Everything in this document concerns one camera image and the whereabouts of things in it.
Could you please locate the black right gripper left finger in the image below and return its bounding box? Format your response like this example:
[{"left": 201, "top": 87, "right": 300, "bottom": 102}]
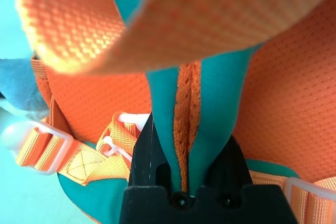
[{"left": 128, "top": 113, "right": 173, "bottom": 190}]

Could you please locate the teal and orange backpack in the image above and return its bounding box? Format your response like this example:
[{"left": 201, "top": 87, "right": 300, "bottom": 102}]
[{"left": 12, "top": 0, "right": 336, "bottom": 224}]

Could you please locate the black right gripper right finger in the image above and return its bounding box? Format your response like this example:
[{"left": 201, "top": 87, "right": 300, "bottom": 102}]
[{"left": 207, "top": 136, "right": 253, "bottom": 187}]

